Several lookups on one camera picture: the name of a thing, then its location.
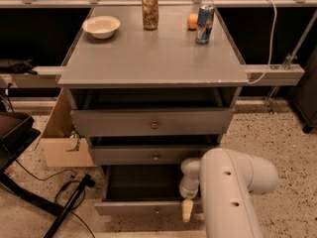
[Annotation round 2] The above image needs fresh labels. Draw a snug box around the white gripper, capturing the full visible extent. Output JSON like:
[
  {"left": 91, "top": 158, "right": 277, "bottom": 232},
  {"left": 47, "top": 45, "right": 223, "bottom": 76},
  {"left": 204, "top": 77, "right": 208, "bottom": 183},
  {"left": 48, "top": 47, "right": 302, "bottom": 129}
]
[{"left": 179, "top": 176, "right": 199, "bottom": 223}]

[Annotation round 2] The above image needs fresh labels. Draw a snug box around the grey bottom drawer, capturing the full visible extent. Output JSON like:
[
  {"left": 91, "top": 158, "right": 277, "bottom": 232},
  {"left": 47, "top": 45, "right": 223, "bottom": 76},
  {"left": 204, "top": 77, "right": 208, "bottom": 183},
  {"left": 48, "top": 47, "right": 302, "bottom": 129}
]
[{"left": 93, "top": 164, "right": 204, "bottom": 216}]

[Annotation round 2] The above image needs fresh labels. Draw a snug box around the grey drawer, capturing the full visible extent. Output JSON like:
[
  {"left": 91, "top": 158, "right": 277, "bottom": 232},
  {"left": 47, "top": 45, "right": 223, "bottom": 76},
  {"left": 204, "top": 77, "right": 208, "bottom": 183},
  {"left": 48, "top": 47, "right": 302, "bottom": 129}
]
[
  {"left": 70, "top": 108, "right": 234, "bottom": 137},
  {"left": 89, "top": 145, "right": 213, "bottom": 166},
  {"left": 93, "top": 164, "right": 204, "bottom": 216}
]

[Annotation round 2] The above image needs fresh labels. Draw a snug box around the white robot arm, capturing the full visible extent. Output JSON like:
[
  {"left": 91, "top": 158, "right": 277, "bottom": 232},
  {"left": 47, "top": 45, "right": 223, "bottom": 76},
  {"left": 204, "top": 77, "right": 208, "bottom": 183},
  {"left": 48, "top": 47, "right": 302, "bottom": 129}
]
[{"left": 179, "top": 148, "right": 278, "bottom": 238}]

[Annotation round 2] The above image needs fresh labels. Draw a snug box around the grey middle drawer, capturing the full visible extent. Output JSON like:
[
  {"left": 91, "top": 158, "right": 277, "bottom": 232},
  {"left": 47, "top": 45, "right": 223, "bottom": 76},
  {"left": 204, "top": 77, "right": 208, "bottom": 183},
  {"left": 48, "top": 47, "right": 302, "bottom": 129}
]
[{"left": 89, "top": 145, "right": 213, "bottom": 166}]

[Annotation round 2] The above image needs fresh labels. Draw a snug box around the grey top drawer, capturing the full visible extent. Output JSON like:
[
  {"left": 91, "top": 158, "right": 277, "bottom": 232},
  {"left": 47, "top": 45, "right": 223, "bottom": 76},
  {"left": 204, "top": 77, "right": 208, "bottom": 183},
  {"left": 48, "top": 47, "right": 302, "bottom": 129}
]
[{"left": 70, "top": 108, "right": 234, "bottom": 137}]

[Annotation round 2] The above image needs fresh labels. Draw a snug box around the grey drawer cabinet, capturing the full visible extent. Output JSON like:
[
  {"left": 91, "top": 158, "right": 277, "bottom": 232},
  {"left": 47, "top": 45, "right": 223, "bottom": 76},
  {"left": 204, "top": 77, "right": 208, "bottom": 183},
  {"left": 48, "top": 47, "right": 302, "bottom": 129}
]
[{"left": 56, "top": 4, "right": 250, "bottom": 196}]

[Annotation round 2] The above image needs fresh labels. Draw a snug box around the cardboard box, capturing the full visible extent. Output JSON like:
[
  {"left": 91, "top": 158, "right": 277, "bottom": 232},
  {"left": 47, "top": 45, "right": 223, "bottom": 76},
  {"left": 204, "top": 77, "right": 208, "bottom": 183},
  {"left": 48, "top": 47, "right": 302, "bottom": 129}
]
[{"left": 40, "top": 90, "right": 94, "bottom": 168}]

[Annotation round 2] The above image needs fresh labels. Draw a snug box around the black cabinet at right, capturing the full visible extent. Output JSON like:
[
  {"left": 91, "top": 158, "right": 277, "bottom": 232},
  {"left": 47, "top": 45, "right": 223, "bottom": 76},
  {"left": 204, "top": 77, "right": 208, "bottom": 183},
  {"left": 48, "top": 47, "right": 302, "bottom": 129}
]
[{"left": 290, "top": 48, "right": 317, "bottom": 133}]

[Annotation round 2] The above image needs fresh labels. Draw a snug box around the orange fruit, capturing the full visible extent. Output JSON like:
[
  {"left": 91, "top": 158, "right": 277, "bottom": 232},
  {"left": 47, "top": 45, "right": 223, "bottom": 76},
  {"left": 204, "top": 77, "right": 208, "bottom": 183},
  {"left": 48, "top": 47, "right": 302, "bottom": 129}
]
[{"left": 187, "top": 14, "right": 198, "bottom": 30}]

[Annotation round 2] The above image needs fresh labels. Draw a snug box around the black chair base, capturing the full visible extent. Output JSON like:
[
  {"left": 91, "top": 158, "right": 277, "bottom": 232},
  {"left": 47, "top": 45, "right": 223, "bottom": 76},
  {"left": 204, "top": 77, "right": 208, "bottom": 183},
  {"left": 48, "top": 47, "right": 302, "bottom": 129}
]
[{"left": 0, "top": 110, "right": 97, "bottom": 238}]

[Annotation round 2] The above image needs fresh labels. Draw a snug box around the blue silver energy drink can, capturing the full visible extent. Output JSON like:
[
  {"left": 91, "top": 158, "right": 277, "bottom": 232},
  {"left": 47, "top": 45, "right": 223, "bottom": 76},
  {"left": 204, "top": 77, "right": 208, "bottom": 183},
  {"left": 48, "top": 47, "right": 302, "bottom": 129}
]
[{"left": 196, "top": 4, "right": 215, "bottom": 45}]

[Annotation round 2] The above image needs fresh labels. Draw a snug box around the white ceramic bowl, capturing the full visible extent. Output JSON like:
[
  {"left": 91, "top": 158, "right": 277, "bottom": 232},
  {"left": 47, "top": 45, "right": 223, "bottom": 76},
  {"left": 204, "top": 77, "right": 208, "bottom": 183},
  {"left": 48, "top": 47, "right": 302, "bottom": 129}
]
[{"left": 82, "top": 16, "right": 120, "bottom": 40}]

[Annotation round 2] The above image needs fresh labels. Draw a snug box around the brown patterned can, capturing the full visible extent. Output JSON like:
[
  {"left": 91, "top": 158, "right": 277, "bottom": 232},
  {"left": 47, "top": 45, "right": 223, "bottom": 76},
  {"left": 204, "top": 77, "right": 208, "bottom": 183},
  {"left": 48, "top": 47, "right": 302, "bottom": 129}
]
[{"left": 142, "top": 0, "right": 159, "bottom": 30}]

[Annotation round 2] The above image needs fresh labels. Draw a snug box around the black floor cable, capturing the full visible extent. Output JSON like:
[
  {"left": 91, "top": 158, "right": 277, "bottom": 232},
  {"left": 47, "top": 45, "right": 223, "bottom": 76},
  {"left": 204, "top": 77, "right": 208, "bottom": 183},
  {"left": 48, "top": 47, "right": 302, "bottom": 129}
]
[{"left": 15, "top": 158, "right": 97, "bottom": 238}]

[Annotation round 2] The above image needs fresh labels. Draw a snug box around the grey metal rail beam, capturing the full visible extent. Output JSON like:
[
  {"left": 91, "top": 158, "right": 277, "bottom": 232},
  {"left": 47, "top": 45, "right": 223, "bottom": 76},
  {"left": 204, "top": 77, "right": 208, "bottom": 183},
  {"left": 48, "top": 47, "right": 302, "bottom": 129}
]
[{"left": 0, "top": 64, "right": 304, "bottom": 88}]

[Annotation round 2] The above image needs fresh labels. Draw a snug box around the black object on rail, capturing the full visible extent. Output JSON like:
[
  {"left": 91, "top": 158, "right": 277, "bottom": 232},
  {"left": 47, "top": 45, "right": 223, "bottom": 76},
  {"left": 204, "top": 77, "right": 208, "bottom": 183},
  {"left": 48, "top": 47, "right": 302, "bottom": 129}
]
[{"left": 0, "top": 59, "right": 38, "bottom": 74}]

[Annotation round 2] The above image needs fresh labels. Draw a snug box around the white cable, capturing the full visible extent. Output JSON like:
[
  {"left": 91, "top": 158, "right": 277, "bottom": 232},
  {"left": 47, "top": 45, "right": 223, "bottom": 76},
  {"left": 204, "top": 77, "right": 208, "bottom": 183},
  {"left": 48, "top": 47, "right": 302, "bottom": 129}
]
[{"left": 247, "top": 0, "right": 278, "bottom": 85}]

